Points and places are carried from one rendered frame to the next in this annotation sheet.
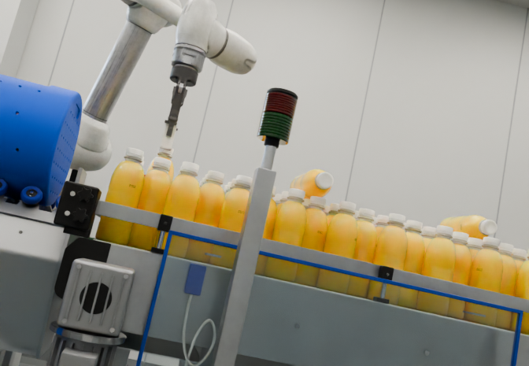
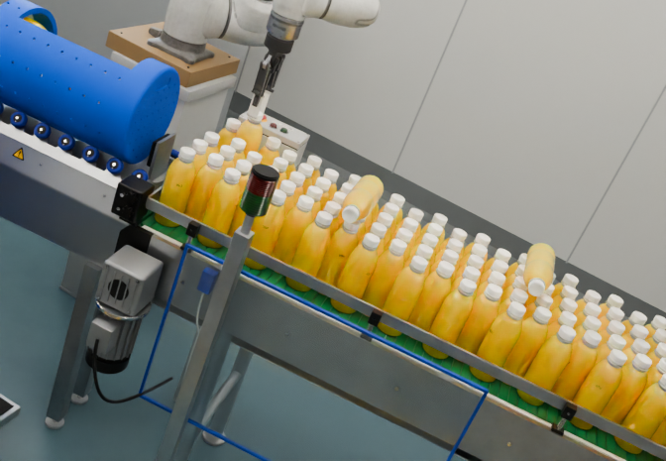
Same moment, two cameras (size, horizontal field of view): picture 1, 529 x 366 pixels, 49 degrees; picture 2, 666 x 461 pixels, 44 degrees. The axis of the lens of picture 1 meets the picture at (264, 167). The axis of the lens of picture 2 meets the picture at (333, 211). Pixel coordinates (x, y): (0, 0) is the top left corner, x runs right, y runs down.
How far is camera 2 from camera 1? 133 cm
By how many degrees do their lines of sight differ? 39
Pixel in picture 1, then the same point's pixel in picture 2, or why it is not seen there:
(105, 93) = not seen: outside the picture
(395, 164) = not seen: outside the picture
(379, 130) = not seen: outside the picture
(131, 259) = (165, 250)
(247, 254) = (219, 293)
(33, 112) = (110, 103)
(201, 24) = not seen: outside the picture
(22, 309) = (110, 248)
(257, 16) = not seen: outside the picture
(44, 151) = (118, 138)
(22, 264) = (105, 220)
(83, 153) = (245, 35)
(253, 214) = (227, 267)
